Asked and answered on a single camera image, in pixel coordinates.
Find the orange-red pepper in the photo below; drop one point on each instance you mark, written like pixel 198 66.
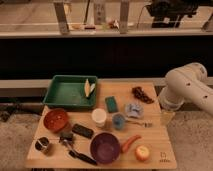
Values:
pixel 126 145

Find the black handled utensil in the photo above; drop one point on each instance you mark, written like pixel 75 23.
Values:
pixel 82 157

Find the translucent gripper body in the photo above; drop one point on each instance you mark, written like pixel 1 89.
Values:
pixel 166 117

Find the white cup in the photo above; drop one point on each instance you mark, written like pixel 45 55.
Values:
pixel 99 116

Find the red-yellow apple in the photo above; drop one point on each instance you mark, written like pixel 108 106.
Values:
pixel 142 153

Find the blue cup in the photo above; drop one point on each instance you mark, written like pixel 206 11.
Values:
pixel 118 121

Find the small dark metal object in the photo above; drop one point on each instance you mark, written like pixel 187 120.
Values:
pixel 66 138

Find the green plastic tray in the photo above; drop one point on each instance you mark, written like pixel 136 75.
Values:
pixel 67 91

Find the purple bowl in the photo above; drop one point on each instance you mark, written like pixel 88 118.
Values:
pixel 105 148

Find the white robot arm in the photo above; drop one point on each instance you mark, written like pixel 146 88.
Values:
pixel 185 83

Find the red-orange bowl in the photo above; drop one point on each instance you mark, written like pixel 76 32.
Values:
pixel 55 120

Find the green sponge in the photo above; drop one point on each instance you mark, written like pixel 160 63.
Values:
pixel 111 104

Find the black machine in background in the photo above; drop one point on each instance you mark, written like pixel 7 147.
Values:
pixel 169 13

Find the black rectangular block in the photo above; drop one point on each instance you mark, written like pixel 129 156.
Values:
pixel 83 131

